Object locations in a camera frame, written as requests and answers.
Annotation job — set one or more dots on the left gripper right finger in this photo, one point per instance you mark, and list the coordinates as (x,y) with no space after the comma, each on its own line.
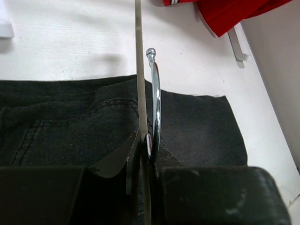
(167,190)

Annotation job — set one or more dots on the black denim trousers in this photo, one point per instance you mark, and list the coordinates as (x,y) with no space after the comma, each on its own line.
(81,122)

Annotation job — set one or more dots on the white and silver clothes rack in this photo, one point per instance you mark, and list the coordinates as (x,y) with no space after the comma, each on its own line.
(240,45)

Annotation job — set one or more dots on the red garment with white stripes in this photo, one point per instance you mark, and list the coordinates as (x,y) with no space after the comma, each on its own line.
(223,15)

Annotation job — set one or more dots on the grey metal trouser hanger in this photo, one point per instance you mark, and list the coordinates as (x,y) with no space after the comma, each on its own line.
(150,143)

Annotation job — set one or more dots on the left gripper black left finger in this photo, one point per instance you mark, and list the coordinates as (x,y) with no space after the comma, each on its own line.
(108,190)

